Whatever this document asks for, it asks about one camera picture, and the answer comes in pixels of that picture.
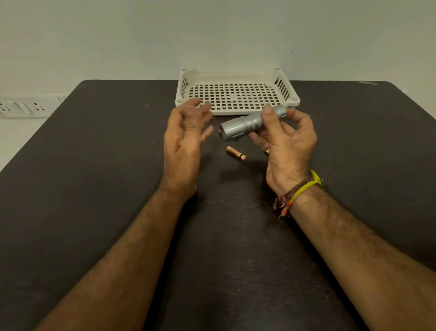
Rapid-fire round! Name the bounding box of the person's right hand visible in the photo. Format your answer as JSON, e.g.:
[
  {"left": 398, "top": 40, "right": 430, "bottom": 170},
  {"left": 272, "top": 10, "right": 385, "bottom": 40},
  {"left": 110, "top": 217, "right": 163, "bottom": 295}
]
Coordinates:
[{"left": 248, "top": 104, "right": 318, "bottom": 198}]

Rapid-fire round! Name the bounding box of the person's left hand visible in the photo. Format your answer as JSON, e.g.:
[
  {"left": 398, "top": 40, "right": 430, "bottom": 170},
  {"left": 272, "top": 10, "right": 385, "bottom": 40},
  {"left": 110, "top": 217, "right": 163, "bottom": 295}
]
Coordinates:
[{"left": 159, "top": 98, "right": 215, "bottom": 201}]

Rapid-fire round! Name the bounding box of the silver metal flashlight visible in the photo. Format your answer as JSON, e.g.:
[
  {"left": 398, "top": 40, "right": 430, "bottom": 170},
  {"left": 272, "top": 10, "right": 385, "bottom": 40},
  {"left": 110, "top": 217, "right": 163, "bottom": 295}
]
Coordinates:
[{"left": 219, "top": 105, "right": 287, "bottom": 142}]

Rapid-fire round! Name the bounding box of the person's left forearm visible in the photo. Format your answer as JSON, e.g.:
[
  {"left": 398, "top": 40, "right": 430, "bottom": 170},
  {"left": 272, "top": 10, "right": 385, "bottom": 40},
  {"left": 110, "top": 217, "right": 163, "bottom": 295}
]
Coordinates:
[{"left": 33, "top": 188, "right": 198, "bottom": 331}]

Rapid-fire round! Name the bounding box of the person's right forearm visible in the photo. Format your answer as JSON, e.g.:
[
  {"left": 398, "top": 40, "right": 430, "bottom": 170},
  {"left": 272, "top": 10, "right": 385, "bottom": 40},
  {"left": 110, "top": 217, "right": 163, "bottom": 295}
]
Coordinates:
[{"left": 289, "top": 185, "right": 436, "bottom": 331}]

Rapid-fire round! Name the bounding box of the white perforated plastic tray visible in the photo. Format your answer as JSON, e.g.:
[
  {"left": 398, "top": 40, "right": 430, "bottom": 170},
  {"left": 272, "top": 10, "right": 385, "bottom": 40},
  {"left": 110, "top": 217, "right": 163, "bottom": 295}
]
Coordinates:
[{"left": 175, "top": 67, "right": 301, "bottom": 116}]

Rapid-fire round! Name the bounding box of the copper and black battery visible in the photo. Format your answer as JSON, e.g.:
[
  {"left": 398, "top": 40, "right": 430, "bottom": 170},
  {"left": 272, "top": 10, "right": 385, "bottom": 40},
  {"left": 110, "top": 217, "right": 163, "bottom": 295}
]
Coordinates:
[{"left": 226, "top": 145, "right": 247, "bottom": 162}]

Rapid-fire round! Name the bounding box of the yellow wristband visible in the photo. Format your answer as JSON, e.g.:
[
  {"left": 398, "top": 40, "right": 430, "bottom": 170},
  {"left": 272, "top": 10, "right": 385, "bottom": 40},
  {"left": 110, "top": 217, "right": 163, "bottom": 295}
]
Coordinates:
[{"left": 289, "top": 169, "right": 323, "bottom": 206}]

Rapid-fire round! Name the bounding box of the red and brown thread bracelet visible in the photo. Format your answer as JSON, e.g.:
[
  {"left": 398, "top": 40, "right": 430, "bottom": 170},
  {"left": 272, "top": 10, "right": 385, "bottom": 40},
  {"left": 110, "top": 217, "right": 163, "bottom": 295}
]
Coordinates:
[{"left": 272, "top": 177, "right": 315, "bottom": 221}]

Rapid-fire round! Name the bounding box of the white wall socket panel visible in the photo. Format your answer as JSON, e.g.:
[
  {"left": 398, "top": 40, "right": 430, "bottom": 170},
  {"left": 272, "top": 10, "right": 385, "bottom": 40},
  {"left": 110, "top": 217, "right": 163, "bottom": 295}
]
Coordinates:
[{"left": 0, "top": 96, "right": 69, "bottom": 119}]

